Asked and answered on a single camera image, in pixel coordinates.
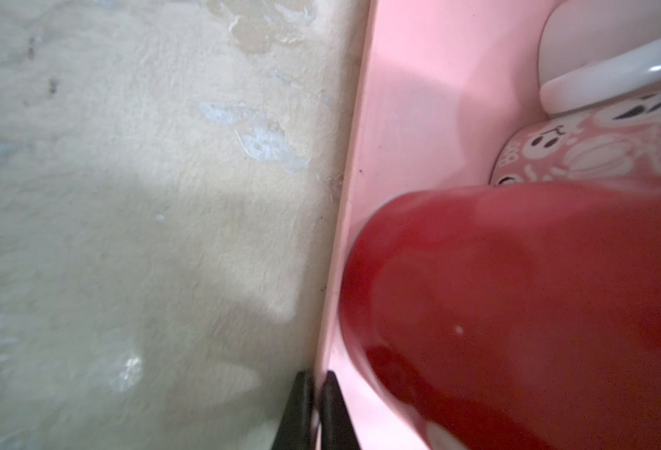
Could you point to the red mug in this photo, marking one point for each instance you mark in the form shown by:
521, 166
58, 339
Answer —
519, 317

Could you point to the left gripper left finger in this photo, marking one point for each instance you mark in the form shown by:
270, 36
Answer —
295, 428

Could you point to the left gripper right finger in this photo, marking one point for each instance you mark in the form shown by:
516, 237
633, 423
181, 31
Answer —
337, 431

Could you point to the white mug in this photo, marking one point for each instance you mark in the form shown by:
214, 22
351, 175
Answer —
594, 51

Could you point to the pink plastic tray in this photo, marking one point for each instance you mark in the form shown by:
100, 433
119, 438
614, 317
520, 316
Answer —
443, 85

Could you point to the pink ghost pattern mug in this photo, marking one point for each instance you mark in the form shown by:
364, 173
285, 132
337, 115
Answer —
615, 140

